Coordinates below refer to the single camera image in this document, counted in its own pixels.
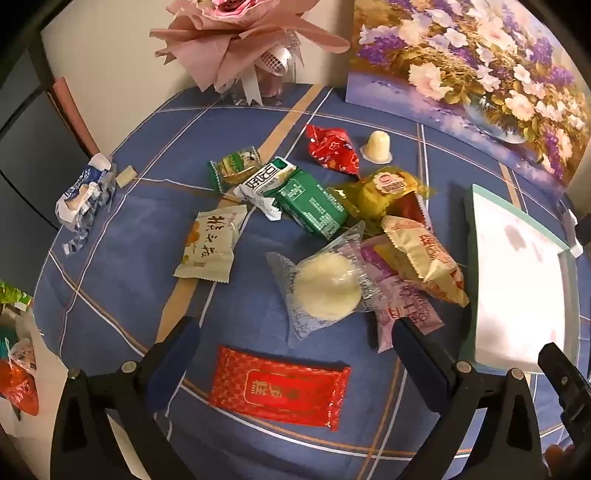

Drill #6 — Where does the white tray teal rim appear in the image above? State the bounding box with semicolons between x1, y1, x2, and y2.
463;183;579;370

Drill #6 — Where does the cream packet orange print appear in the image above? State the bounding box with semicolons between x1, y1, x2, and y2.
172;204;249;283

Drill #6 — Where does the red candy packet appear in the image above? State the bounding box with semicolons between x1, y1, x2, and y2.
305;124;362;178

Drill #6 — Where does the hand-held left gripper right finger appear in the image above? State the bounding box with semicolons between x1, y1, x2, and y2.
392;318;550;480

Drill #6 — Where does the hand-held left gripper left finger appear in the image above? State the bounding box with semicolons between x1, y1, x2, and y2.
50;315;201;480

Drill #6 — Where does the white and green snack packet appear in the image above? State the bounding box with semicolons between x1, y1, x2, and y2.
233;156;297;222

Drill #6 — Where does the purple snack packet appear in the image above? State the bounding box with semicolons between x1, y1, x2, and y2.
359;234;445;354

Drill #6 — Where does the orange plastic bag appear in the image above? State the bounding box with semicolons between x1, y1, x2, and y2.
0;357;41;416

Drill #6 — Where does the white jelly cup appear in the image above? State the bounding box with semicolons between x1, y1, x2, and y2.
359;130;394;165

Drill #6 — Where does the clear plastic bag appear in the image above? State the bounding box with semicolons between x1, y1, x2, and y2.
8;338;38;376

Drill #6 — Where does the crumpled blue white wrapper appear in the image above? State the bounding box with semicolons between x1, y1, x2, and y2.
54;154;117;257

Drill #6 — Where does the red and white snack packet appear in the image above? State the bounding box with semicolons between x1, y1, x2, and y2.
402;190;434;229

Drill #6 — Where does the green-edged clear window packet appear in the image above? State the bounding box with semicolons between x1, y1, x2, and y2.
209;144;263;193

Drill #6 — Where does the orange yellow snack packet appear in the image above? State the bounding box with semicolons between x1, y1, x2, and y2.
379;215;470;308

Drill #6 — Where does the yellow pastry packet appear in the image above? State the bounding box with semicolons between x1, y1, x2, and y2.
330;167;439;232

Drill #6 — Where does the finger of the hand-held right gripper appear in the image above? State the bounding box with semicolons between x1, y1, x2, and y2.
538;342;591;462

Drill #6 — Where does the white charger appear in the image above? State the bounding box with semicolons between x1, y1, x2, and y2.
561;198;585;258

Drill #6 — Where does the green plastic packet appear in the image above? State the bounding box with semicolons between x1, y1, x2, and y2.
0;281;34;317

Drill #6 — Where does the blue checked tablecloth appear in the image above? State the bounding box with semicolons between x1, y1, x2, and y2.
32;83;591;480

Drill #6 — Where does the round white pastry clear wrapper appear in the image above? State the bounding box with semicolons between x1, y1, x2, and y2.
264;220;383;342

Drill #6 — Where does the dark cabinet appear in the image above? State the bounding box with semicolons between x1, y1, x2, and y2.
0;28;63;259

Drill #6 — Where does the pink flower bouquet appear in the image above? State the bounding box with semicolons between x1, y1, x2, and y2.
148;0;352;107

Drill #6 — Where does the flower painting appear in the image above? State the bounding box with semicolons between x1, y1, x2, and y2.
344;0;591;190

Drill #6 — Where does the person's right hand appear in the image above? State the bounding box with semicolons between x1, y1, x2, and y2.
547;444;578;480

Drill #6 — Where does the red gold-print packet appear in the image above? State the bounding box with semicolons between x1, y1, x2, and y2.
210;345;352;433

